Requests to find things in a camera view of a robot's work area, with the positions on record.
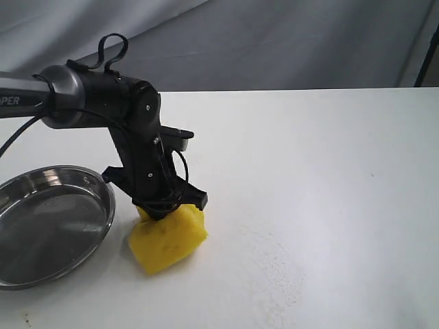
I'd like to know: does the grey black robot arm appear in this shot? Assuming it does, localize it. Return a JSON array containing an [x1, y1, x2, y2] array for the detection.
[[1, 39, 208, 219]]

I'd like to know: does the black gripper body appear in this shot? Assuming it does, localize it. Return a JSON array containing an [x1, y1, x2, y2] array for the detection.
[[108, 127, 182, 220]]

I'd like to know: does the yellow sponge block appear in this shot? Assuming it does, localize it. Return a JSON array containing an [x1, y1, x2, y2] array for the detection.
[[128, 204, 208, 275]]

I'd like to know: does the grey backdrop cloth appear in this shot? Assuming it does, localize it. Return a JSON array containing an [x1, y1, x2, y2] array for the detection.
[[1, 1, 438, 91]]

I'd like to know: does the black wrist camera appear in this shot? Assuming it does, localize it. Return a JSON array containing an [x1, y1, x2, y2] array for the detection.
[[160, 126, 194, 152]]

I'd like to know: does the round steel dish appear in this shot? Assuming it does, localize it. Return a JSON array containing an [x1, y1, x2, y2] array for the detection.
[[1, 165, 116, 291]]

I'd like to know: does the black stand pole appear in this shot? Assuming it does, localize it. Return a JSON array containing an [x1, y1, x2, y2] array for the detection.
[[414, 29, 438, 88]]

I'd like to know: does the black cable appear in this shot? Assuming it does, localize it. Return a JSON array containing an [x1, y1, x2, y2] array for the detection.
[[0, 106, 189, 213]]

